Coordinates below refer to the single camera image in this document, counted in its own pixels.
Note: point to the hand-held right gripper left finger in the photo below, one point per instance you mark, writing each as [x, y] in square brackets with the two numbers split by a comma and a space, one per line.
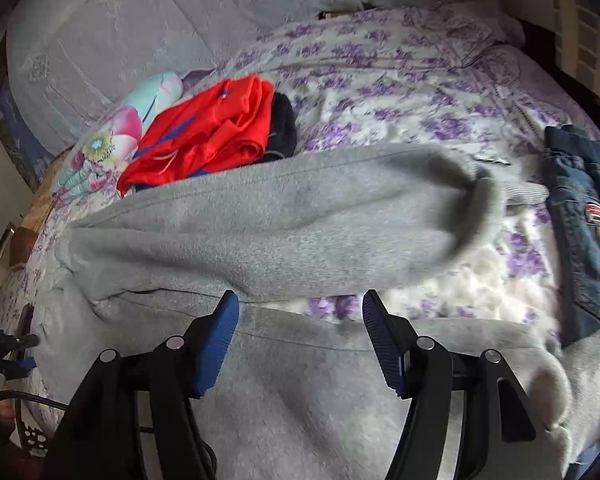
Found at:
[215, 350]

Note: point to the purple floral bedsheet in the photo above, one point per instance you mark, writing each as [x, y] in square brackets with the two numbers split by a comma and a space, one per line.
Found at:
[380, 85]

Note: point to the brown wooden bed frame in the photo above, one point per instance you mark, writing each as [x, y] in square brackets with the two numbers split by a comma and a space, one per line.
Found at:
[27, 240]

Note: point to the grey sweatshirt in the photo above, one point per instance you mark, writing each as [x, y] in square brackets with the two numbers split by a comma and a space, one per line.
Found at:
[280, 210]

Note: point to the blue denim jeans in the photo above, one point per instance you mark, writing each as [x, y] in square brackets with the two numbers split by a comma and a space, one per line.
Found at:
[580, 240]

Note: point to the grey padded headboard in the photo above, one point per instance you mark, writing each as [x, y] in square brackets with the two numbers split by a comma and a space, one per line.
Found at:
[130, 35]

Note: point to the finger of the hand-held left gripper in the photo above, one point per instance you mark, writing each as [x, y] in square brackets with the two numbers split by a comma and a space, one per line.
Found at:
[10, 371]
[10, 343]

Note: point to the colourful floral folded blanket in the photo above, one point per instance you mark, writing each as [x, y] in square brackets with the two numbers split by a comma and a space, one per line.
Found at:
[110, 135]

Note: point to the red garment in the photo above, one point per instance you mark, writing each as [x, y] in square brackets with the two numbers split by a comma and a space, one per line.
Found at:
[205, 130]

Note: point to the black garment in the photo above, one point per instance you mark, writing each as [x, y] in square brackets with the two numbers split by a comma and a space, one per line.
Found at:
[282, 125]

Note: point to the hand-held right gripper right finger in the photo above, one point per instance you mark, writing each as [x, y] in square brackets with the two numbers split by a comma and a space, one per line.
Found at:
[382, 345]

